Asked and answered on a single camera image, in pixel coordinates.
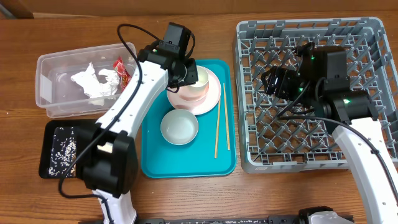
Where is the white cup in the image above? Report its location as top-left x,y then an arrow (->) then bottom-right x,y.
187,66 -> 209,95

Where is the grey bowl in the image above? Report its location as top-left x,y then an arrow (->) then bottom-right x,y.
160,109 -> 199,146

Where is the red snack wrapper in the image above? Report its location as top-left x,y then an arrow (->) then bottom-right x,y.
113,57 -> 131,91

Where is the white tissue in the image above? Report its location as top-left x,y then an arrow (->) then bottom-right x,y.
70,62 -> 120,98

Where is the white rice with food scrap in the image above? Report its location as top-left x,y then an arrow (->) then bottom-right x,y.
48,126 -> 77,178

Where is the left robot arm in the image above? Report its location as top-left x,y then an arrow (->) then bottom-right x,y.
69,22 -> 198,223

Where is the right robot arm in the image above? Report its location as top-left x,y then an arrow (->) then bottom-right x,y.
261,42 -> 397,223

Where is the grey dishwasher rack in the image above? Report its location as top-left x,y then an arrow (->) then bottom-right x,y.
234,17 -> 397,174

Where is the clear plastic waste bin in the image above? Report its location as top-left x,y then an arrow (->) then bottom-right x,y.
35,44 -> 136,118

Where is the pink shallow bowl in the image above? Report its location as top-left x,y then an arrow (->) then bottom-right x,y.
169,84 -> 209,101

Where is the pink round plate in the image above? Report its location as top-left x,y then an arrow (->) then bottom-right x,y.
167,66 -> 221,115

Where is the right wooden chopstick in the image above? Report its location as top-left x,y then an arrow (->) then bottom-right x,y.
223,83 -> 231,151

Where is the wooden chopstick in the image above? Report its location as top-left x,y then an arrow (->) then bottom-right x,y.
214,97 -> 221,159
223,83 -> 231,151

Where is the left wooden chopstick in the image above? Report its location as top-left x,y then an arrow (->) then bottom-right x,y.
214,97 -> 221,159

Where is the teal serving tray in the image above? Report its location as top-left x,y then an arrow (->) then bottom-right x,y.
141,59 -> 237,179

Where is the black plastic tray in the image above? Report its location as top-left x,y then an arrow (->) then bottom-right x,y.
39,119 -> 95,179

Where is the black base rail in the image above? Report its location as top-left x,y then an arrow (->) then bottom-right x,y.
133,205 -> 355,224

